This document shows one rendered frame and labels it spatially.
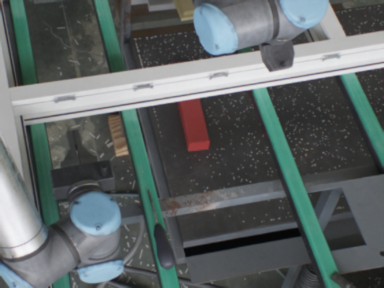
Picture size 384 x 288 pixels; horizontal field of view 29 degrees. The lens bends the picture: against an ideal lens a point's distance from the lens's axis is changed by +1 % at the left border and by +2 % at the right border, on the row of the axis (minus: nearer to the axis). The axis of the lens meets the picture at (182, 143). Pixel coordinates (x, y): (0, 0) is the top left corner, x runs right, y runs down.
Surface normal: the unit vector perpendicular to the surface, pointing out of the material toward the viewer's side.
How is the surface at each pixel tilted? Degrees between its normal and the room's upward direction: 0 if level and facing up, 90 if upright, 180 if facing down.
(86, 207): 5
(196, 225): 0
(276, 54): 32
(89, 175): 0
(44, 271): 63
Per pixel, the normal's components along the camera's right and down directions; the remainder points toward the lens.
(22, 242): 0.36, 0.44
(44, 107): 0.25, 0.80
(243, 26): 0.30, 0.26
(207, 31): -0.90, 0.35
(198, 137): 0.07, -0.58
